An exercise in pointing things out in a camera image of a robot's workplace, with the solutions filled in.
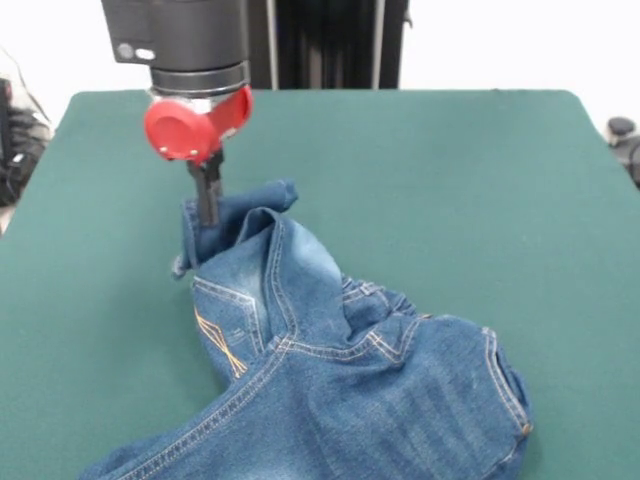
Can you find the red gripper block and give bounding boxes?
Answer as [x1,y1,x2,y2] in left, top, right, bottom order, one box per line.
[143,85,254,227]

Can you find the blue denim jeans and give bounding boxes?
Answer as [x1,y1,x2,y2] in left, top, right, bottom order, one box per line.
[77,178,535,480]

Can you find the dark green table cloth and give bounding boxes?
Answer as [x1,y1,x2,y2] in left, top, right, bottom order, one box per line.
[0,88,640,480]

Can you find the black round-topped device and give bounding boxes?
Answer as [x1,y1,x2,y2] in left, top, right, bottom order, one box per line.
[607,116,640,190]

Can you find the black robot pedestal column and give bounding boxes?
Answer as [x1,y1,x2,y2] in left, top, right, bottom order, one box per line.
[244,0,415,91]

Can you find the black equipment with cables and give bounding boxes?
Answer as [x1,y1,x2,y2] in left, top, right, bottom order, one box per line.
[0,44,54,209]

